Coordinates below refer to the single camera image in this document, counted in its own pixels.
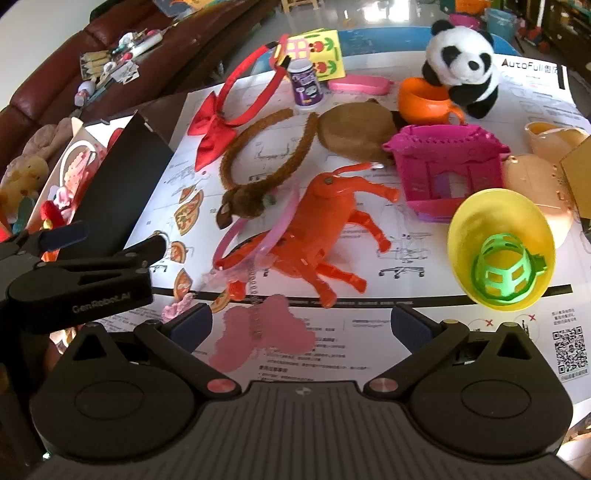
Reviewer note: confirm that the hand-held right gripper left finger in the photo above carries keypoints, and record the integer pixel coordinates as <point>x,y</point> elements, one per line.
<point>194,325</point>

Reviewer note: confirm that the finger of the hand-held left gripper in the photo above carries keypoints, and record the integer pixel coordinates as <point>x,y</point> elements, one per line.
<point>143,249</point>
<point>64,235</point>

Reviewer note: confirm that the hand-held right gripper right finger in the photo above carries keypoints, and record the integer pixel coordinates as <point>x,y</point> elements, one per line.
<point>408,325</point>

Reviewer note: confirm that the pink bow headband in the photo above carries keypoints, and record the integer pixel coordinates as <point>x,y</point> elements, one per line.
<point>258,332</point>

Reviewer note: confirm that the cardboard storage box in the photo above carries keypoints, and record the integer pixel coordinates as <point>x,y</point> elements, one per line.
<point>124,175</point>

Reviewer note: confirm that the brown plush toy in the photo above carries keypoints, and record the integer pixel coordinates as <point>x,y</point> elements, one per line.
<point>244,203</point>

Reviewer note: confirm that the orange toy horse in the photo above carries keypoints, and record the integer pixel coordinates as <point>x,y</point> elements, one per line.
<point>318,217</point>

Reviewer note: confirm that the pink toy house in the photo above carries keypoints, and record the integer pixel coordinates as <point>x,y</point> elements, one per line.
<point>443,157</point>

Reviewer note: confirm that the brown plush hat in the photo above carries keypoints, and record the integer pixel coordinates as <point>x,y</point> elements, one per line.
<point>355,129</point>

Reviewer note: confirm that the orange plastic cup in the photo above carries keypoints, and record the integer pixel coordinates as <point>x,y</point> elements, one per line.
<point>425,110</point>

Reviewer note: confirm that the yellow duck plush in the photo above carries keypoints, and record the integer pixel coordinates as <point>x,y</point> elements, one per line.
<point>21,177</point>

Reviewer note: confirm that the green plastic cage toy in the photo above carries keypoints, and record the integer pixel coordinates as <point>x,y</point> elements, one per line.
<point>482,272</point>

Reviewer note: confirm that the red bow headband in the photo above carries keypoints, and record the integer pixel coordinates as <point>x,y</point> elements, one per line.
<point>210,134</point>

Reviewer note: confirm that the yellow plastic bowl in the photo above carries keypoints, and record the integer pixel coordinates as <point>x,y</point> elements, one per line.
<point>498,217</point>

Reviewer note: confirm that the small doll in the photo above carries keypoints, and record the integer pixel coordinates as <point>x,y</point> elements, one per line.
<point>84,94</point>

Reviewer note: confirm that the brown leather sofa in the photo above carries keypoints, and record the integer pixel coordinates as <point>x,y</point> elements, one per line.
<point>55,83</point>

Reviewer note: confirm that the white card sheet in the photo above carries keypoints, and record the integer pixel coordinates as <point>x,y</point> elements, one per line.
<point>122,73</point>

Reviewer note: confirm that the yellow packet toy set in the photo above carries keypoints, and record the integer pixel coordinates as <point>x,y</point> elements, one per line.
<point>94,63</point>

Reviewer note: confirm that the peach plastic shell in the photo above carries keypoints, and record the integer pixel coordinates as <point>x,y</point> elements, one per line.
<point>531,180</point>
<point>554,138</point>

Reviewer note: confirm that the white toy tray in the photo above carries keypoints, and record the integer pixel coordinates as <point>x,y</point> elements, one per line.
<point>138,40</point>

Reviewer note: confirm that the brown cardboard piece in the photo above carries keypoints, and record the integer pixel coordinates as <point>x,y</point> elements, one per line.
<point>579,175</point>

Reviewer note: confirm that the purple white bottle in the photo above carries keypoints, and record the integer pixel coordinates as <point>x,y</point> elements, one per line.
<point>307,90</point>

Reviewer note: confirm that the pink plastic case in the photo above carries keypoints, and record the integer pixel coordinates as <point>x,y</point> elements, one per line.
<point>360,84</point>

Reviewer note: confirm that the panda plush toy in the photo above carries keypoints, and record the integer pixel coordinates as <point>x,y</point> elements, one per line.
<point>480,87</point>

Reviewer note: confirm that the colourful foam house box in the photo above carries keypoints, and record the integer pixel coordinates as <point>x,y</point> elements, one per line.
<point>330,60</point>

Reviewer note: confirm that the wooden chair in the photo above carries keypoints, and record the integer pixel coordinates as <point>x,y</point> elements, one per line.
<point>288,5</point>

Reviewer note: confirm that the blue floor mat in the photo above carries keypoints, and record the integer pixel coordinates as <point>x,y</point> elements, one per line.
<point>392,39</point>

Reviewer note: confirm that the pink bucket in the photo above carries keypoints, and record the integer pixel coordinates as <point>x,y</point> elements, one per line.
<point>466,21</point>

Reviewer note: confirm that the blue bucket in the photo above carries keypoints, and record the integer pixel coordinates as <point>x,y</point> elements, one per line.
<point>501,25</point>

